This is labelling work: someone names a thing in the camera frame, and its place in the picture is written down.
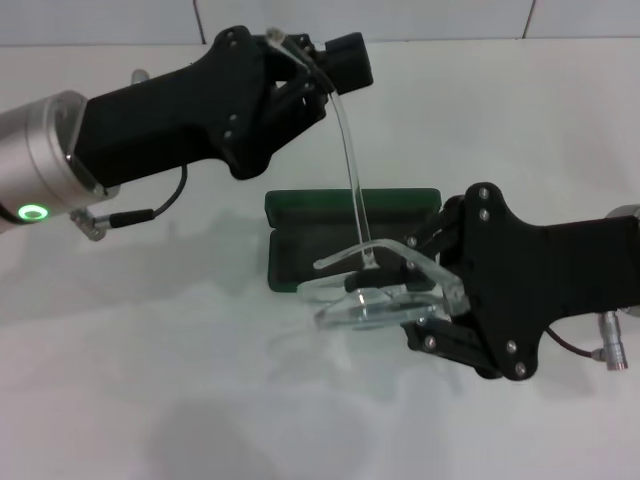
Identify clear plastic glasses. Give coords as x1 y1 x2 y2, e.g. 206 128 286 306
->
264 27 474 334

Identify green glasses case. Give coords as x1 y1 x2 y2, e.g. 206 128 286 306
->
263 187 442 295

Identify right gripper grey cable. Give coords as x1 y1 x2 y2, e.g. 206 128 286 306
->
547 309 632 372

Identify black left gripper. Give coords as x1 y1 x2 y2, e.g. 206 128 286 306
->
74 24 275 187

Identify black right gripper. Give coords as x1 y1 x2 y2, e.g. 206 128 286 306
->
343 181 640 383

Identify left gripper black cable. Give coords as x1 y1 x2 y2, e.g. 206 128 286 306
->
71 167 189 242

